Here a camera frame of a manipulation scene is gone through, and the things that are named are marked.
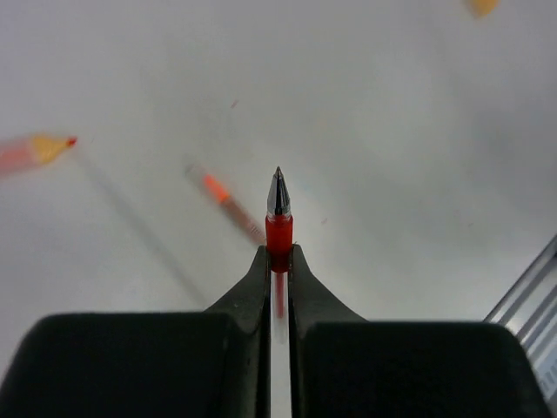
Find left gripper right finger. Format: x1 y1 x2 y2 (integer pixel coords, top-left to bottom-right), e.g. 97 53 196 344
288 246 551 417

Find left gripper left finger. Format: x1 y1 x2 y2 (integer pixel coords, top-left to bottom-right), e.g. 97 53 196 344
1 248 270 417

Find red grip clear pen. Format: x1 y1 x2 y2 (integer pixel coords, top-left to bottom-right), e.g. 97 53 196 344
265 168 293 417

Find orange grip clear pen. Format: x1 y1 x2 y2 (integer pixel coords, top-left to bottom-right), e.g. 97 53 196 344
185 164 266 246

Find orange marker pen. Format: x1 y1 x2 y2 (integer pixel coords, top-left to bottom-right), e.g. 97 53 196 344
1 133 77 177

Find orange marker cap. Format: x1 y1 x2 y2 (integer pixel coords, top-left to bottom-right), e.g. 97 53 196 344
464 0 500 18

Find aluminium mounting rail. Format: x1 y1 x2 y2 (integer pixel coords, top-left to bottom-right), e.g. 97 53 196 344
485 239 557 399

